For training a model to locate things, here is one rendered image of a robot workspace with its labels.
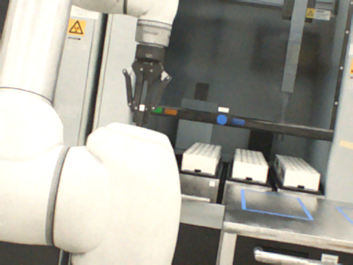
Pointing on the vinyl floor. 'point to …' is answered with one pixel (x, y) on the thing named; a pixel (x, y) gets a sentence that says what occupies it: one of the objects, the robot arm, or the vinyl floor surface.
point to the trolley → (284, 223)
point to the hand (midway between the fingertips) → (139, 123)
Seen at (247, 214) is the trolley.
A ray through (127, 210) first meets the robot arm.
